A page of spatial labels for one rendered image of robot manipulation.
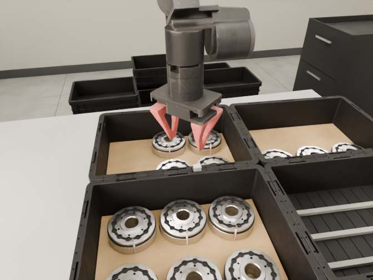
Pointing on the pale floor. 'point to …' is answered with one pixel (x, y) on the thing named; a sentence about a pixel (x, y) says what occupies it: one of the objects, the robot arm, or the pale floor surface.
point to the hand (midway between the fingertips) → (186, 139)
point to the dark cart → (338, 59)
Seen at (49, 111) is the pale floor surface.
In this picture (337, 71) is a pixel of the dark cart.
